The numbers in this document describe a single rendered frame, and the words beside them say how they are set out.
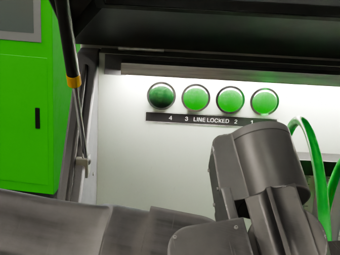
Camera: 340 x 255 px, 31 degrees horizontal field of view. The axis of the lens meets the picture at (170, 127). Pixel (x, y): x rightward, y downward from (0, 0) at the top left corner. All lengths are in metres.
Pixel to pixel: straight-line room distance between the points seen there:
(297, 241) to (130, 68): 0.65
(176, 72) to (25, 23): 2.40
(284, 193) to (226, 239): 0.06
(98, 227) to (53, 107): 3.04
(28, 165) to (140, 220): 3.21
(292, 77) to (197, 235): 0.66
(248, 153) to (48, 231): 0.16
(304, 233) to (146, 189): 0.72
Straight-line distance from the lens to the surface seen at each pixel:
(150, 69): 1.03
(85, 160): 0.96
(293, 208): 0.45
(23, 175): 3.67
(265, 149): 0.47
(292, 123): 0.91
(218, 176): 0.47
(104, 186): 1.15
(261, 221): 0.45
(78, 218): 0.44
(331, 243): 0.55
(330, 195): 1.02
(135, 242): 0.42
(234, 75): 1.04
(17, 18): 3.39
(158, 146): 1.11
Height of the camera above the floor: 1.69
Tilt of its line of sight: 20 degrees down
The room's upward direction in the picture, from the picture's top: 3 degrees clockwise
